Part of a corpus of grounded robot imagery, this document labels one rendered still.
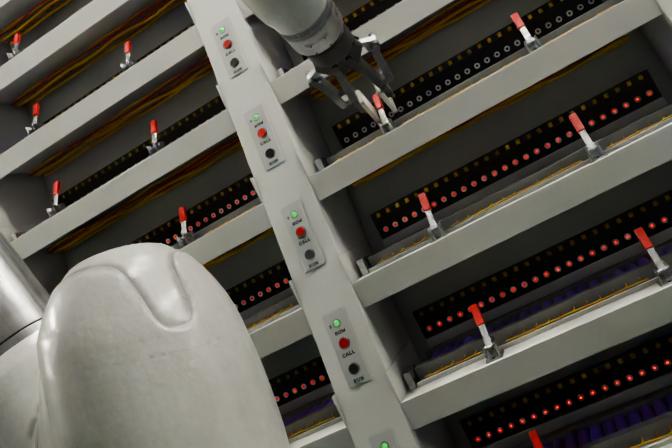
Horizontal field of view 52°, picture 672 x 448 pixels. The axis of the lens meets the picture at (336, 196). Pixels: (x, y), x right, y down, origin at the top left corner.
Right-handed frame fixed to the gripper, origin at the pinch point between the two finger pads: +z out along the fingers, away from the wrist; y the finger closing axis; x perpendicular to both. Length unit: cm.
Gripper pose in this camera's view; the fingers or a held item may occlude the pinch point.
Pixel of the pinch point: (377, 102)
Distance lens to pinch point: 121.2
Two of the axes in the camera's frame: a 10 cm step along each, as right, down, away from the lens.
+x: -2.5, -7.9, 5.6
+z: 4.7, 4.0, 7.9
